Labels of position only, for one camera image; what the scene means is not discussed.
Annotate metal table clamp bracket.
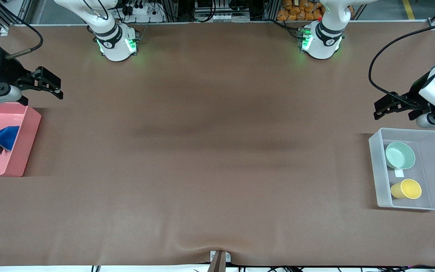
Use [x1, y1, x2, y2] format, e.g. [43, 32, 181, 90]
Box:
[208, 250, 232, 272]

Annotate light green bowl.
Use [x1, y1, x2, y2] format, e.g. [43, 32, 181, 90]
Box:
[385, 141, 416, 170]

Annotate long white socket strip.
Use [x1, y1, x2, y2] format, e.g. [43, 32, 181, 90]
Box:
[194, 12, 249, 23]

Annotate orange packets pile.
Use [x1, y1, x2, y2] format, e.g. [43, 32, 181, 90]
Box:
[276, 0, 324, 22]

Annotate white power strip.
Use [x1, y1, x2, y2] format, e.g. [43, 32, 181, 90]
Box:
[126, 5, 166, 23]

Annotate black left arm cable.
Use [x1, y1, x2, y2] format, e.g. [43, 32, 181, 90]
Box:
[368, 21, 435, 104]

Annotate yellow cup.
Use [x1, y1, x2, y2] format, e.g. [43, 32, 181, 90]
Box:
[390, 178, 423, 200]

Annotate pink plastic bin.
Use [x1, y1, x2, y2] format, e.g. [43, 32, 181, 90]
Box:
[0, 101, 42, 178]

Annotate blue cloth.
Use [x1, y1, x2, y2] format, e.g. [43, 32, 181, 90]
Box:
[0, 125, 20, 155]

